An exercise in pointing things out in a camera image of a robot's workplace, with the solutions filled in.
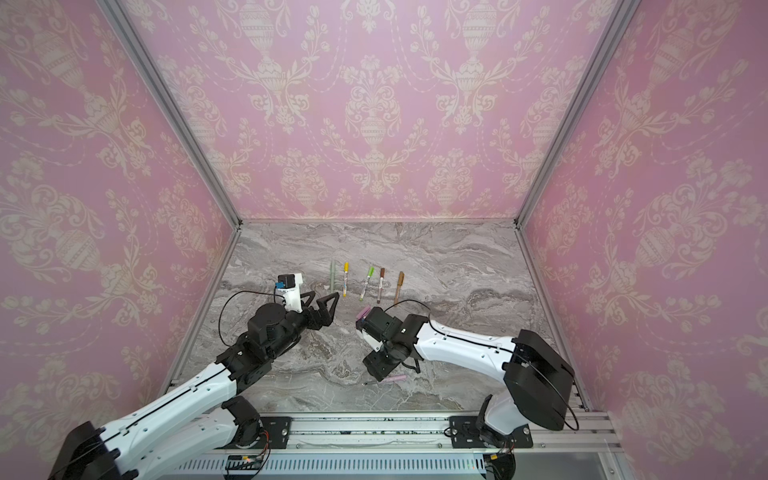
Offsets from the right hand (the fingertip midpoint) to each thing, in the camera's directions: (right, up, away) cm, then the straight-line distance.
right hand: (379, 362), depth 80 cm
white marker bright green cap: (0, +21, +23) cm, 31 cm away
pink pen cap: (-6, +11, +15) cm, 19 cm away
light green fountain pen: (-18, +21, +25) cm, 38 cm away
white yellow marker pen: (-13, +23, +26) cm, 37 cm away
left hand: (-13, +18, -4) cm, 23 cm away
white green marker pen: (-4, +22, +25) cm, 34 cm away
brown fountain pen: (+6, +18, +22) cm, 30 cm away
